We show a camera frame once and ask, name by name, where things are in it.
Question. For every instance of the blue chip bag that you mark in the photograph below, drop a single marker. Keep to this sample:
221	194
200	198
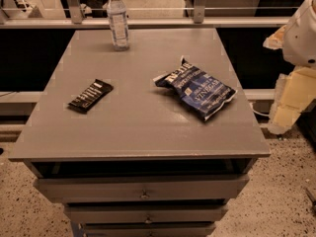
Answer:
197	89

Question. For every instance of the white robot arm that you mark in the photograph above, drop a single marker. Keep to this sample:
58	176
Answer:
296	91

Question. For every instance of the grey drawer cabinet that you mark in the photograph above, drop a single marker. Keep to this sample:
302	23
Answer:
138	129

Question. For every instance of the black snack bar wrapper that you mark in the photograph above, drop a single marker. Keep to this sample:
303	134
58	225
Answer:
90	96

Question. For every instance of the top grey drawer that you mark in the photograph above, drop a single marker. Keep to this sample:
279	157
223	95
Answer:
154	188

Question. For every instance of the grey drawer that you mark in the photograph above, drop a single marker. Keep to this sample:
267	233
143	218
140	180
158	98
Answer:
147	214
154	188
170	229

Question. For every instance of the clear plastic water bottle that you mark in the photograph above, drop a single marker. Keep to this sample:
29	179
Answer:
118	24

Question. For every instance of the bottom grey drawer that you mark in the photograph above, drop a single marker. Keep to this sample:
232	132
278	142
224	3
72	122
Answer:
170	229

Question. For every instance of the middle grey drawer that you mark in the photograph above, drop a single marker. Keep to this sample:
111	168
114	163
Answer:
147	214

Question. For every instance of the metal railing frame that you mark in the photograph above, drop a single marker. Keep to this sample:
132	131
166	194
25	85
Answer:
49	14

